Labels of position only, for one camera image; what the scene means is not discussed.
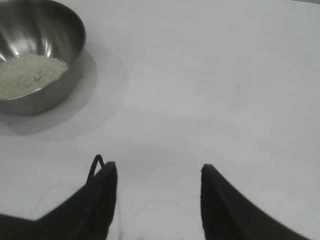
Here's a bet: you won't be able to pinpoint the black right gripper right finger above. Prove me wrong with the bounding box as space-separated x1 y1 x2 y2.
201 163 312 240

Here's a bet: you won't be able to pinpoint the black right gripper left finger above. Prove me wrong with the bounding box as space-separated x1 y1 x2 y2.
0 161 118 240

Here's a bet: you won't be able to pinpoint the white rice grains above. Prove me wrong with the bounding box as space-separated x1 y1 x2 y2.
0 54 69 101

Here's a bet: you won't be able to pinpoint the stainless steel mixing bowl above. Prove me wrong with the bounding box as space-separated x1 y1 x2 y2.
0 0 87 117

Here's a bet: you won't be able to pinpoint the thin black wire loop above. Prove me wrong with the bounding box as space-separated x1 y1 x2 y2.
85 154 106 186

